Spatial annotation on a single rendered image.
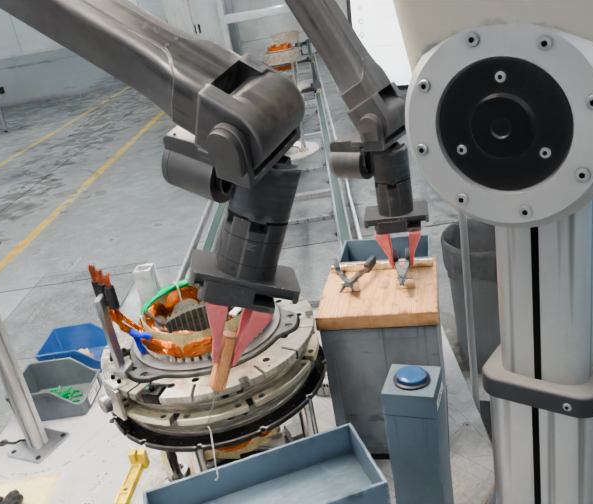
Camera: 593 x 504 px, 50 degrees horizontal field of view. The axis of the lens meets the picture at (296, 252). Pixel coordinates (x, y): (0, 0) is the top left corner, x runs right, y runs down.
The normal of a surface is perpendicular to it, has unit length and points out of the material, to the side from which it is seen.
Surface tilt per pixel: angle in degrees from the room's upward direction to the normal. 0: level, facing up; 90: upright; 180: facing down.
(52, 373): 87
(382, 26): 83
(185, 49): 38
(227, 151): 107
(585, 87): 90
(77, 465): 0
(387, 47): 83
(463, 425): 0
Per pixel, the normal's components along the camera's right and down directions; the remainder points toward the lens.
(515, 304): -0.60, 0.40
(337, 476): -0.17, -0.91
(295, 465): 0.28, 0.32
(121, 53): -0.51, 0.61
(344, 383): -0.19, 0.41
